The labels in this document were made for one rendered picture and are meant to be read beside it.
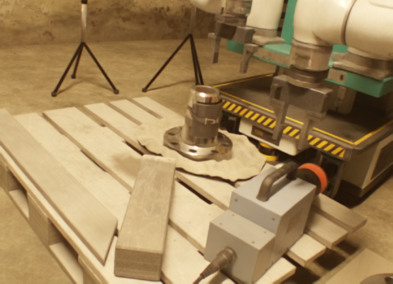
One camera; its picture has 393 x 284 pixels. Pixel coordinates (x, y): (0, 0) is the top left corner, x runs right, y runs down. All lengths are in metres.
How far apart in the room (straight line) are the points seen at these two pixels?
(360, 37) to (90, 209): 0.78
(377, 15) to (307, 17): 0.14
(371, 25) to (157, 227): 0.63
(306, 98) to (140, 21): 3.21
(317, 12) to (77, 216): 0.76
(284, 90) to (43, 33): 2.86
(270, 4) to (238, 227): 0.96
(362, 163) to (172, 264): 0.92
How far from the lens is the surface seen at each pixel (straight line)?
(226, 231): 0.97
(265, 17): 1.67
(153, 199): 1.08
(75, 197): 1.20
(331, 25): 0.89
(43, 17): 3.60
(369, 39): 0.86
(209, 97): 1.41
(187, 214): 1.20
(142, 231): 0.97
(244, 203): 1.01
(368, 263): 1.45
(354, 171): 1.70
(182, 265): 1.03
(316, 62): 0.92
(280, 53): 1.61
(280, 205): 1.00
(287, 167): 1.07
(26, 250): 1.29
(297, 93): 0.96
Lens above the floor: 0.82
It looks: 23 degrees down
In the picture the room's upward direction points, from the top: 8 degrees clockwise
